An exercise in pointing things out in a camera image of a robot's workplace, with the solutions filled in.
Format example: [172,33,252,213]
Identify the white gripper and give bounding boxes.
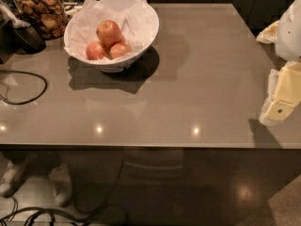
[256,0,301,126]

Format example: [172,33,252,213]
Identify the glass jar of dried chips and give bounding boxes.
[14,0,68,40]

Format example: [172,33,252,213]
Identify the right white shoe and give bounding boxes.
[49,164,72,206]

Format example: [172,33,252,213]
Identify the white bowl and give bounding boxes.
[63,0,160,73]

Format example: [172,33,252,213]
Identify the black cable on table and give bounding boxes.
[0,69,48,105]

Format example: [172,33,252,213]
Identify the left white shoe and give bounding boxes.
[0,154,34,198]

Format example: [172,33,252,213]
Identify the black round appliance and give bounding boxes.
[0,0,47,55]

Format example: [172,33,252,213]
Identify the white paper liner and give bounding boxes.
[64,0,158,64]

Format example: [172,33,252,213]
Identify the red apple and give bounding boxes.
[96,20,121,47]
[110,43,132,59]
[86,41,107,60]

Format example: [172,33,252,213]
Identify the cables on floor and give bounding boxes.
[0,160,130,226]

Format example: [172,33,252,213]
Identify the white shoe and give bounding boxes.
[49,164,72,206]
[0,154,34,198]

